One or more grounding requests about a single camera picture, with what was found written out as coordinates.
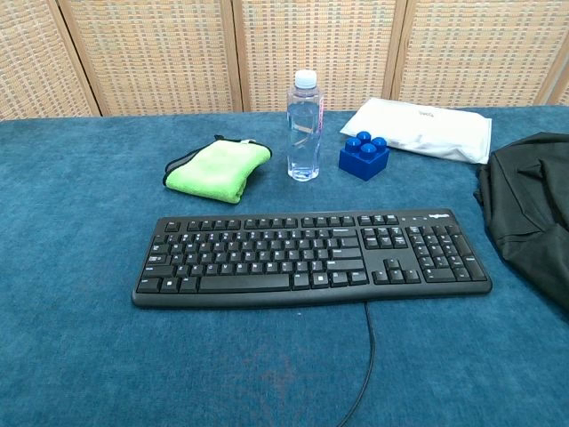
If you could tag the black computer keyboard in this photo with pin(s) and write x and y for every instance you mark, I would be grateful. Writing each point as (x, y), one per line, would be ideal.
(249, 262)

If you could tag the green microfiber cloth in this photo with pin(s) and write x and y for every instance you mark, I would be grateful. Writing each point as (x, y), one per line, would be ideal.
(218, 171)

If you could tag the clear plastic water bottle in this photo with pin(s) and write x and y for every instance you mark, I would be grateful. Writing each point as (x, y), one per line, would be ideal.
(303, 133)

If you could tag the blue toy building block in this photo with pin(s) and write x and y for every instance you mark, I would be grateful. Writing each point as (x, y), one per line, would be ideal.
(362, 155)

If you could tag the white plastic package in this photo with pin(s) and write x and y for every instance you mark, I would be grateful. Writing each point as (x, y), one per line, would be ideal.
(427, 131)

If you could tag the woven rattan folding screen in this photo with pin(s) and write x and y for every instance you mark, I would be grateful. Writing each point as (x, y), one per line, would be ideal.
(178, 53)

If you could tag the black backpack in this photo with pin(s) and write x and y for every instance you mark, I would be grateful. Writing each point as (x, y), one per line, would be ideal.
(529, 209)

